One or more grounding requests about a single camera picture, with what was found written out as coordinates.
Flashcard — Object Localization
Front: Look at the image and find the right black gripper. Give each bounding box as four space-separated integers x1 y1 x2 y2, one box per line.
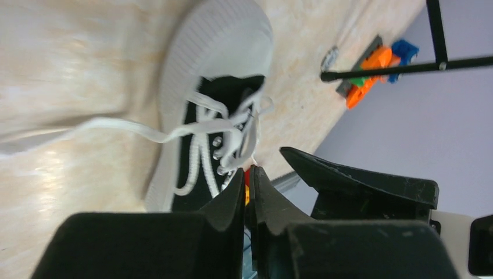
279 146 492 276

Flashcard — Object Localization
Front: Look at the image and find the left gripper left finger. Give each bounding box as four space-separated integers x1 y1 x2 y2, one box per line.
198 169 245 278

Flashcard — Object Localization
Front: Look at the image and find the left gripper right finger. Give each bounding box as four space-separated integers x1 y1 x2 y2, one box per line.
249 166 313 278

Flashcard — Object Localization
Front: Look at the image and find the white shoelace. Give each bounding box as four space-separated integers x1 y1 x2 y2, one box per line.
1 90 274 197

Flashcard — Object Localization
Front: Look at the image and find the black white canvas sneaker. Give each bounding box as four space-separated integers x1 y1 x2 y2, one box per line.
144 1 274 212

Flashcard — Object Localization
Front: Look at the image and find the yellow plastic cylinder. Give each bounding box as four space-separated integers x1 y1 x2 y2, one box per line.
245 184 251 206

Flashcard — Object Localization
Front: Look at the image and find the small green block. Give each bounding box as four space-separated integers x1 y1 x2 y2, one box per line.
349 77 369 88

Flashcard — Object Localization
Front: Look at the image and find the black tripod stand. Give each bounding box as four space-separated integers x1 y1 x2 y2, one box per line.
320 0 492 83

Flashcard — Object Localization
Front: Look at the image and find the dark grey square plate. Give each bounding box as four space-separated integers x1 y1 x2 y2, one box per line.
336 34 383 98

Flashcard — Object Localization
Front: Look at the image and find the blue toy car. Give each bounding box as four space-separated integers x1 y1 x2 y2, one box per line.
389 39 420 67

